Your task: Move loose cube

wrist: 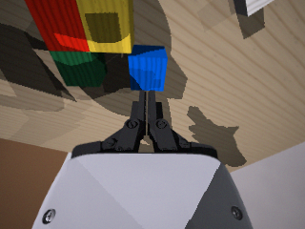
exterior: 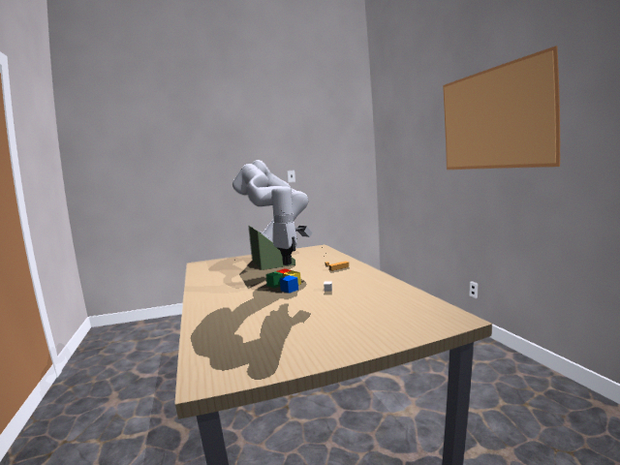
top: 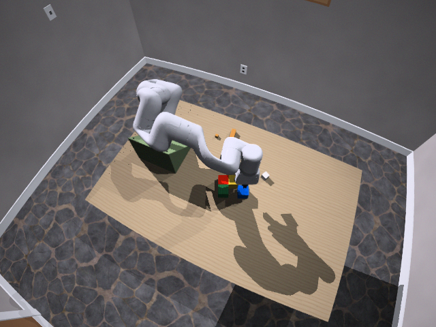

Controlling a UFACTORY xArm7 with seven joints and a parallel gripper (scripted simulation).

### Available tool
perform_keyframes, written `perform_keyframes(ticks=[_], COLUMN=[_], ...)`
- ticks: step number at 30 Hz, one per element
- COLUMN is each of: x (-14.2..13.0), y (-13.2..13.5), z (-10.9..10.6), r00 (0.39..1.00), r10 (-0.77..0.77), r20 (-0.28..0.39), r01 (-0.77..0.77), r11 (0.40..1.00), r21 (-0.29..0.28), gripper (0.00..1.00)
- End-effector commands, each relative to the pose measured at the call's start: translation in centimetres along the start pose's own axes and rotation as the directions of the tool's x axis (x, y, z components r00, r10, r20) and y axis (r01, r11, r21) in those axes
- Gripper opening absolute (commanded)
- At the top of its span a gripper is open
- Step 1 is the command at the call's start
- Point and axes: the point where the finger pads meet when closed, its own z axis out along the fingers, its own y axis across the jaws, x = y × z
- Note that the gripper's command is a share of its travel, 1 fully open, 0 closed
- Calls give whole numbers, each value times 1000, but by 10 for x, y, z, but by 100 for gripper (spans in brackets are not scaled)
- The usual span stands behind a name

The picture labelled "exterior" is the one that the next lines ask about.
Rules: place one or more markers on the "blue cube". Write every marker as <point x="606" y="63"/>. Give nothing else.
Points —
<point x="289" y="284"/>

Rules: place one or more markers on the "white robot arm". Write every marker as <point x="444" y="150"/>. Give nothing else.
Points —
<point x="287" y="203"/>

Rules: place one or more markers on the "yellow cube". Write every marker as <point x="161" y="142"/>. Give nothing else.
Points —
<point x="294" y="274"/>

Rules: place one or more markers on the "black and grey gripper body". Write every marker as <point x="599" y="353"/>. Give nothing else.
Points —
<point x="283" y="233"/>

